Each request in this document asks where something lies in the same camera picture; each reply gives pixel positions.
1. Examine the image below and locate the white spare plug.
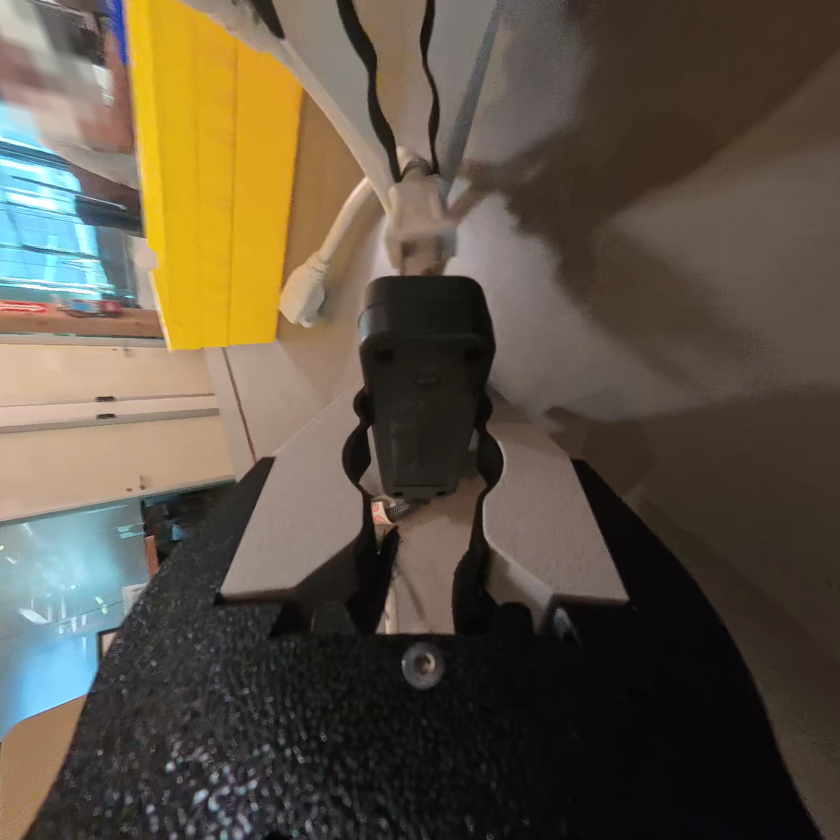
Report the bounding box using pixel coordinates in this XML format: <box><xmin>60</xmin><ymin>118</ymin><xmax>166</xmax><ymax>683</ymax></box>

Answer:
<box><xmin>279</xmin><ymin>252</ymin><xmax>332</xmax><ymax>329</ymax></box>

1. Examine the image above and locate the black power adapter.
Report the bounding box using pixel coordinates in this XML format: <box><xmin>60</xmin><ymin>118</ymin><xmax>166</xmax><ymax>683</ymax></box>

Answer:
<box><xmin>357</xmin><ymin>274</ymin><xmax>497</xmax><ymax>501</ymax></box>

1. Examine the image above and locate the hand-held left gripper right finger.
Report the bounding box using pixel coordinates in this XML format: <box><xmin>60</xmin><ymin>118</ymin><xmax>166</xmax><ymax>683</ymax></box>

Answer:
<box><xmin>451</xmin><ymin>387</ymin><xmax>632</xmax><ymax>635</ymax></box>

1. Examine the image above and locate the white cabinet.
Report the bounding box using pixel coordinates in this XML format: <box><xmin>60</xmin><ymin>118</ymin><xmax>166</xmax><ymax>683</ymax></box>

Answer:
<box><xmin>0</xmin><ymin>335</ymin><xmax>237</xmax><ymax>522</ymax></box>

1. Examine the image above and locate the yellow plastic bin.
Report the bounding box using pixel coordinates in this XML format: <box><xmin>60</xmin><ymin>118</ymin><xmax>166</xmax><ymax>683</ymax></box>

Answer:
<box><xmin>123</xmin><ymin>0</ymin><xmax>304</xmax><ymax>352</ymax></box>

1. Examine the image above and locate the black braided cable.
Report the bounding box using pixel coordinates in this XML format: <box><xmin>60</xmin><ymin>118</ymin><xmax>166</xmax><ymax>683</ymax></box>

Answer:
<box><xmin>369</xmin><ymin>495</ymin><xmax>431</xmax><ymax>526</ymax></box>

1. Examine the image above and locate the wooden shelf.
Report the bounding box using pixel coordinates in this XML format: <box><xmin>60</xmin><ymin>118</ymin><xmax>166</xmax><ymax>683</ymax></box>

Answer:
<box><xmin>0</xmin><ymin>307</ymin><xmax>164</xmax><ymax>339</ymax></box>

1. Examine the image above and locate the glass window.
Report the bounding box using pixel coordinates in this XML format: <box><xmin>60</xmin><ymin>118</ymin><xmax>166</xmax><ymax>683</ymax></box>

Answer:
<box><xmin>0</xmin><ymin>121</ymin><xmax>145</xmax><ymax>308</ymax></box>

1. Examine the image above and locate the dark glass panel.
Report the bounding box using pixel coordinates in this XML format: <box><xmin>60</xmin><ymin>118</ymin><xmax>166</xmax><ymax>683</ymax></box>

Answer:
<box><xmin>0</xmin><ymin>482</ymin><xmax>234</xmax><ymax>739</ymax></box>

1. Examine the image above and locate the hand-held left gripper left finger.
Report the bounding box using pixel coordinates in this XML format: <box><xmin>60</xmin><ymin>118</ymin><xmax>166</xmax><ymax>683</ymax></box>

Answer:
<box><xmin>218</xmin><ymin>390</ymin><xmax>401</xmax><ymax>635</ymax></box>

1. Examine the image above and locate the white power plug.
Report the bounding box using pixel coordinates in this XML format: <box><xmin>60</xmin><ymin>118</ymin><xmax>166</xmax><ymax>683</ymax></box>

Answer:
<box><xmin>382</xmin><ymin>146</ymin><xmax>458</xmax><ymax>278</ymax></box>

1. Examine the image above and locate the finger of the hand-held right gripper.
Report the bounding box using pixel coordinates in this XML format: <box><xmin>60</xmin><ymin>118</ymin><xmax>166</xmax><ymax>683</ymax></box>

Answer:
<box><xmin>419</xmin><ymin>0</ymin><xmax>501</xmax><ymax>188</ymax></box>
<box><xmin>197</xmin><ymin>0</ymin><xmax>403</xmax><ymax>212</ymax></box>

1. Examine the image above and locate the white spare cable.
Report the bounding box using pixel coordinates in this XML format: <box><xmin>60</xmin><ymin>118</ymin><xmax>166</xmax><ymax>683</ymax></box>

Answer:
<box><xmin>315</xmin><ymin>176</ymin><xmax>388</xmax><ymax>270</ymax></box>

